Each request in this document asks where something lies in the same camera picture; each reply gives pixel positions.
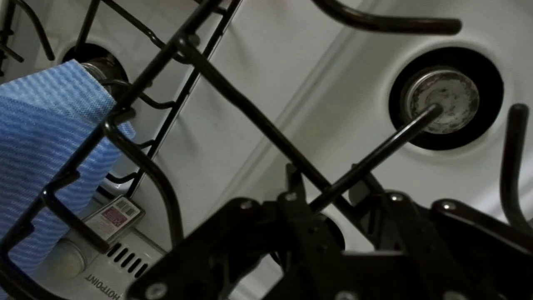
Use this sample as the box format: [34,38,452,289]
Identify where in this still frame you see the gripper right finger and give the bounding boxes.
[349,169,533,300]

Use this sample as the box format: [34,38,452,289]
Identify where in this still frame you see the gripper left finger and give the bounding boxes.
[125,164,340,300]

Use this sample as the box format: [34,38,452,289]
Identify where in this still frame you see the white stove knob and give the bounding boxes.
[53,238,88,280]

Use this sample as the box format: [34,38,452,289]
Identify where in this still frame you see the round metal stove burner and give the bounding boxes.
[388,46,505,151]
[62,42,130,97]

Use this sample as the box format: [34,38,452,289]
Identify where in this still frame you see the white gas stove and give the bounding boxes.
[0,0,533,300]

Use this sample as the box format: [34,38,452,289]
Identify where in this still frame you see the blue striped towel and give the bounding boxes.
[0,59,137,294]

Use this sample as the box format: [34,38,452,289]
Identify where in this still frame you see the black wire stove grate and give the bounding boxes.
[0,0,533,300]
[0,0,243,198]

